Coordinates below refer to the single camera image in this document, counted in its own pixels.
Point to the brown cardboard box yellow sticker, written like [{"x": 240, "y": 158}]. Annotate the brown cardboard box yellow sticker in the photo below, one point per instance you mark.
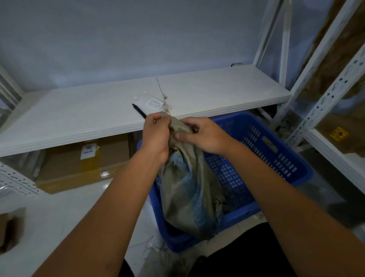
[{"x": 350, "y": 122}]

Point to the grey blue fabric scarf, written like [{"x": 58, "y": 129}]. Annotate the grey blue fabric scarf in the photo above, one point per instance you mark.
[{"x": 188, "y": 191}]

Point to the clear plastic bag white label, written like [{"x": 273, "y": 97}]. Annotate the clear plastic bag white label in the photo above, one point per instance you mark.
[{"x": 154, "y": 102}]

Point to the white paper label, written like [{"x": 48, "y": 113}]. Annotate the white paper label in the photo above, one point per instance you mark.
[{"x": 89, "y": 151}]

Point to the yellow warning sticker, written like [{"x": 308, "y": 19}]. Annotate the yellow warning sticker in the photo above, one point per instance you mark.
[{"x": 339, "y": 134}]

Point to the person's right thumb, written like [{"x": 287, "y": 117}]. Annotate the person's right thumb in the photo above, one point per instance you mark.
[{"x": 184, "y": 135}]

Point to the black pen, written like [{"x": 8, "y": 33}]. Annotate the black pen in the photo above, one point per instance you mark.
[{"x": 139, "y": 110}]

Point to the large cardboard box yellow tape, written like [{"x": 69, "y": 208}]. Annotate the large cardboard box yellow tape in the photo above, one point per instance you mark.
[{"x": 85, "y": 171}]

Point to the person's right forearm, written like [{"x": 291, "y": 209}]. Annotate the person's right forearm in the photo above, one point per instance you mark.
[{"x": 285, "y": 211}]

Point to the blue plastic basket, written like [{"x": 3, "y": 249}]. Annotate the blue plastic basket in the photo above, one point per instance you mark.
[{"x": 273, "y": 159}]

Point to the person's left forearm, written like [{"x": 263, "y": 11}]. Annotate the person's left forearm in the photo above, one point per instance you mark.
[{"x": 108, "y": 217}]

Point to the person's right hand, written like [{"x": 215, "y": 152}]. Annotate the person's right hand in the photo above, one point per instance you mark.
[{"x": 211, "y": 137}]

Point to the small open cardboard box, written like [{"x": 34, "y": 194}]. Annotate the small open cardboard box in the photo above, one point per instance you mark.
[{"x": 11, "y": 228}]

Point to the person's left fingers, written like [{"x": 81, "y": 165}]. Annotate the person's left fingers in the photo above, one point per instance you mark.
[{"x": 162, "y": 117}]

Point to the person's left hand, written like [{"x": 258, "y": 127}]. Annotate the person's left hand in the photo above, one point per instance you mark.
[{"x": 154, "y": 137}]

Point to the white perforated metal rack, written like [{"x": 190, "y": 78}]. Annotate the white perforated metal rack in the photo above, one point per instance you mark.
[{"x": 328, "y": 97}]

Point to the white metal shelving rack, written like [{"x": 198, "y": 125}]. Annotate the white metal shelving rack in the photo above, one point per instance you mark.
[{"x": 85, "y": 114}]

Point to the person's black trousers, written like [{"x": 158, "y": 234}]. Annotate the person's black trousers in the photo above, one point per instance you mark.
[{"x": 251, "y": 254}]

